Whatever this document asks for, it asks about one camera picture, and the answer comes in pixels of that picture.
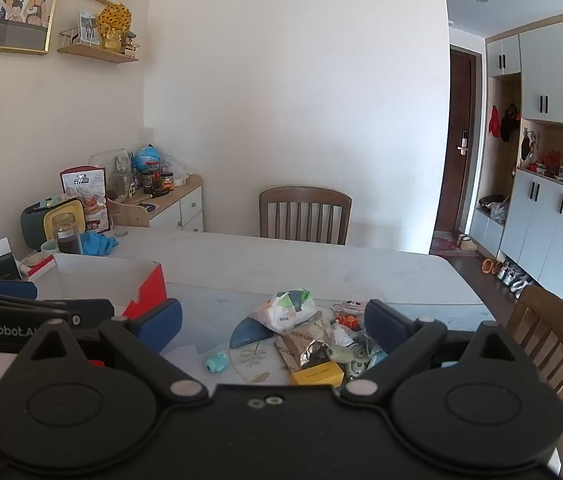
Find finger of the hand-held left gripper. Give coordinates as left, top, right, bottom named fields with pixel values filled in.
left=0, top=275, right=39, bottom=302
left=36, top=299, right=115, bottom=331

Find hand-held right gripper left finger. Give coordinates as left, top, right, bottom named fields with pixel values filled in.
left=14, top=297, right=210, bottom=406

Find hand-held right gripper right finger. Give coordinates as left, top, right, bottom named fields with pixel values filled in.
left=341, top=299, right=532, bottom=406

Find white red cardboard box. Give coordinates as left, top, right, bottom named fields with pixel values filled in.
left=26, top=253, right=169, bottom=322

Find black foil packet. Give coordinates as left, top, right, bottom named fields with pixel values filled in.
left=297, top=337, right=333, bottom=368

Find crumpled white wrapper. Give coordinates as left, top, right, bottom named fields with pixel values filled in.
left=331, top=322, right=358, bottom=347

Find white carton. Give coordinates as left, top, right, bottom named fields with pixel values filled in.
left=0, top=237, right=25, bottom=281

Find pale green toy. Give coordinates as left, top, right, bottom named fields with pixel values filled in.
left=329, top=342, right=388, bottom=379

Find small teal toy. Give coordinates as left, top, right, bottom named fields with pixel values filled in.
left=205, top=351, right=230, bottom=374

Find blue rubber gloves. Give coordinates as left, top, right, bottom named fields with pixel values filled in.
left=80, top=231, right=120, bottom=257

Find glass jar with dark liquid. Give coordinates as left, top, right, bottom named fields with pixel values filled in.
left=52, top=212, right=84, bottom=256

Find round printed placemat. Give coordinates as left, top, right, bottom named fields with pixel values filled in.
left=229, top=316, right=293, bottom=386

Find white plastic bag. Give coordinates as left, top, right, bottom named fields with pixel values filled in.
left=253, top=288, right=316, bottom=335

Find patterned door mat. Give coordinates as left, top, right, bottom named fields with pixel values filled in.
left=430, top=230, right=482, bottom=259

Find wooden organizer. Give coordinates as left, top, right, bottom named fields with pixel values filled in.
left=106, top=199, right=150, bottom=231

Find red printed snack bag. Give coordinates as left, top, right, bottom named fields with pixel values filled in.
left=60, top=166, right=111, bottom=233

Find white wooden sideboard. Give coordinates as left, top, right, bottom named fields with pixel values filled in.
left=106, top=175, right=205, bottom=233

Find row of grey shoes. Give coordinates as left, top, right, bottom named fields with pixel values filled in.
left=496, top=261, right=535, bottom=294

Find brown wooden chair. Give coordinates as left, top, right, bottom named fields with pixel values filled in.
left=259, top=186, right=353, bottom=246
left=505, top=285, right=563, bottom=431

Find crumpled clear plastic bag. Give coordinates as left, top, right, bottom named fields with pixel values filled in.
left=163, top=155, right=193, bottom=184

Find blue globe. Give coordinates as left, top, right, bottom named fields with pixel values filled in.
left=134, top=145, right=162, bottom=171

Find dark brown door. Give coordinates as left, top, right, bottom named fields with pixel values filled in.
left=434, top=45, right=477, bottom=233

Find black hanging bag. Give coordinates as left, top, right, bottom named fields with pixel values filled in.
left=500, top=104, right=521, bottom=144

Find group of shelf ornaments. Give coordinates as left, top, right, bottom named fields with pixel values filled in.
left=519, top=127, right=563, bottom=194

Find standing photo card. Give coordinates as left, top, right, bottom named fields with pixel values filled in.
left=78, top=9, right=101, bottom=45

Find golden flower ornament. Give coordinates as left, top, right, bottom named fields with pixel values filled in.
left=96, top=3, right=132, bottom=52

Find wooden wall shelf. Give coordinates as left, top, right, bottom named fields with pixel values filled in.
left=56, top=27, right=140, bottom=64

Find white wall cupboards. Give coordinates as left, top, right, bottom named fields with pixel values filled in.
left=469, top=7, right=563, bottom=306

